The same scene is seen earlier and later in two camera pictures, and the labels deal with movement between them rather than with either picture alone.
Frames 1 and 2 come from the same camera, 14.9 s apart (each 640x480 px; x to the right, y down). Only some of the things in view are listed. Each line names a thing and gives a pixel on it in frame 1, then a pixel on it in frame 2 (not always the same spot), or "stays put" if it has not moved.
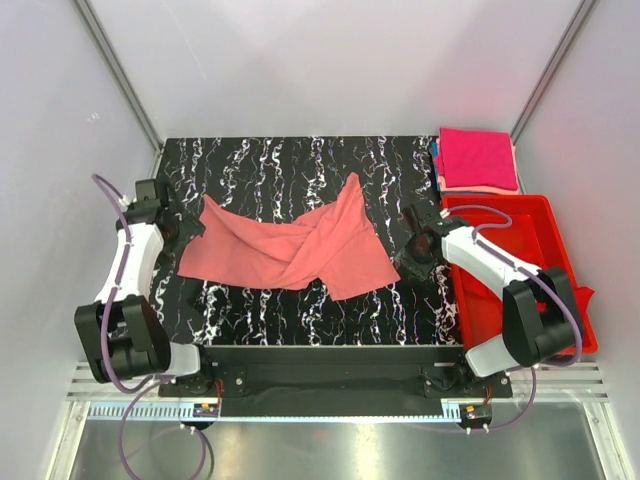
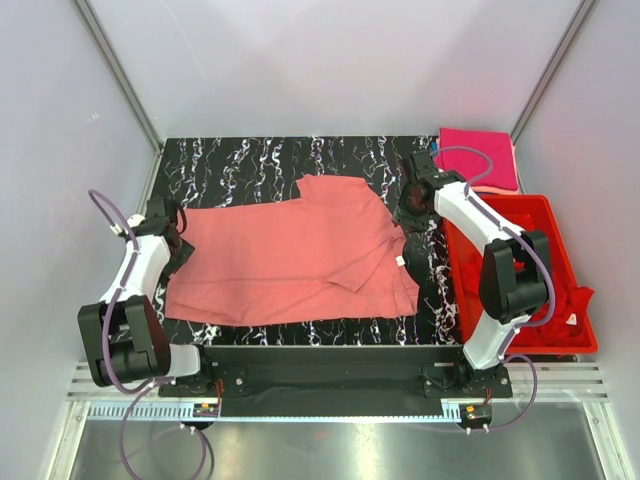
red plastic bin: x=529 y=228 stays put
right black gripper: x=419 y=272 -> x=419 y=224
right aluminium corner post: x=580 y=16 stays put
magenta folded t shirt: x=475 y=157 stays put
